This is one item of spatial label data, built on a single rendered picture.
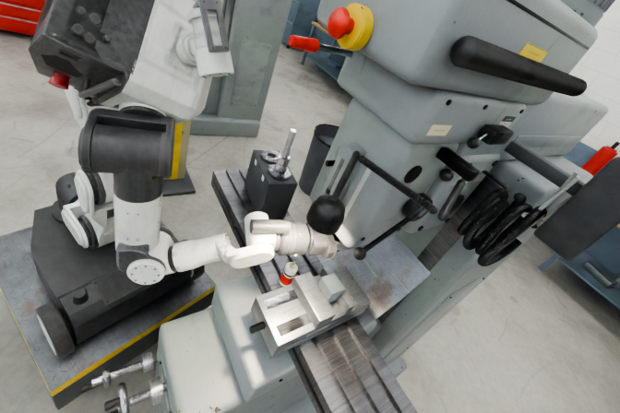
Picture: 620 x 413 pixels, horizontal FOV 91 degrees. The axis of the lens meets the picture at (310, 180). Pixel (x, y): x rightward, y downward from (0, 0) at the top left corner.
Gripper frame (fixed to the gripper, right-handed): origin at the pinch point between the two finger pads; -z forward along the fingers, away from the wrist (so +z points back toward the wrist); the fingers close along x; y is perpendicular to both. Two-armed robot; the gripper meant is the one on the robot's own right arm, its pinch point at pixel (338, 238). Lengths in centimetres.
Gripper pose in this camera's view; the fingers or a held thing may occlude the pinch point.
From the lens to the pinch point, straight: 88.6
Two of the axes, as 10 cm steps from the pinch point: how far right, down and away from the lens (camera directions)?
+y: -3.1, 7.7, 5.6
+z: -9.1, -0.8, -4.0
